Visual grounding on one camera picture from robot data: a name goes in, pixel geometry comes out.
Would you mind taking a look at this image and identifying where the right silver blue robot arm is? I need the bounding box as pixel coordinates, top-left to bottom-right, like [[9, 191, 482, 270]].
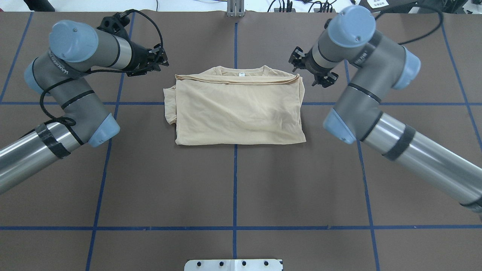
[[288, 5, 482, 214]]

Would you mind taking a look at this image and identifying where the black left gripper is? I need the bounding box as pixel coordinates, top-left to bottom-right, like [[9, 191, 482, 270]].
[[97, 13, 170, 77]]

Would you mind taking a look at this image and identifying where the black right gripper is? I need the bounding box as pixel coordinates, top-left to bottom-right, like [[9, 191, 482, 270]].
[[288, 47, 339, 88]]

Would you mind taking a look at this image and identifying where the cream long-sleeve graphic shirt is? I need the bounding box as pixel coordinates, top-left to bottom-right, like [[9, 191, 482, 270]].
[[163, 65, 306, 146]]

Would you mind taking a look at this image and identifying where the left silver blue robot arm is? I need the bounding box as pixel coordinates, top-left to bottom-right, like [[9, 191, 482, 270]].
[[0, 9, 169, 193]]

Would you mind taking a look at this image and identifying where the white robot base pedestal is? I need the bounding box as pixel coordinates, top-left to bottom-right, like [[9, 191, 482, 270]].
[[184, 259, 284, 271]]

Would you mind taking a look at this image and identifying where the aluminium frame post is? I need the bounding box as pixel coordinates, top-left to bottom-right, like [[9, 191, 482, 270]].
[[227, 0, 246, 18]]

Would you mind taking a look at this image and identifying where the black brown box device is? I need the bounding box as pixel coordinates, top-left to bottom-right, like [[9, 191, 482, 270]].
[[355, 0, 417, 13]]

